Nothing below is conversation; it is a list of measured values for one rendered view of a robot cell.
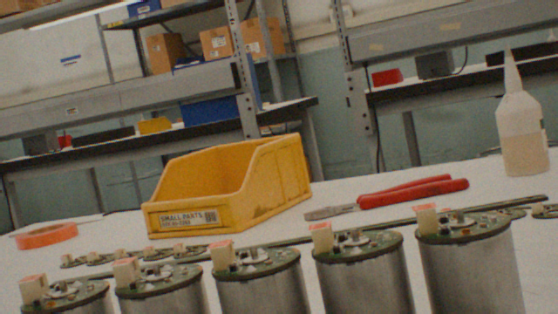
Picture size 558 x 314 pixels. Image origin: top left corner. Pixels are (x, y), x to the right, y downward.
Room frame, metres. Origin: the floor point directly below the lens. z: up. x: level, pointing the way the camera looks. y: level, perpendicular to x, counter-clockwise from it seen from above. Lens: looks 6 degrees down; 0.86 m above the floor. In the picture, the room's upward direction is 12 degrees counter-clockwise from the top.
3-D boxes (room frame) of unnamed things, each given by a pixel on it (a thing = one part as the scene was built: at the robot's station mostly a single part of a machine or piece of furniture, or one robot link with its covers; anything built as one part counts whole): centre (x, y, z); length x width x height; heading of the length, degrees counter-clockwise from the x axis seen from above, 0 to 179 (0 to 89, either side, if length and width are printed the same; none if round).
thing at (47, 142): (3.39, 1.07, 0.80); 0.15 x 0.12 x 0.10; 176
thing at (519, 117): (0.56, -0.19, 0.80); 0.03 x 0.03 x 0.10
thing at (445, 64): (2.65, -0.63, 0.80); 0.15 x 0.12 x 0.10; 158
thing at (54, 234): (0.72, 0.24, 0.76); 0.06 x 0.06 x 0.01
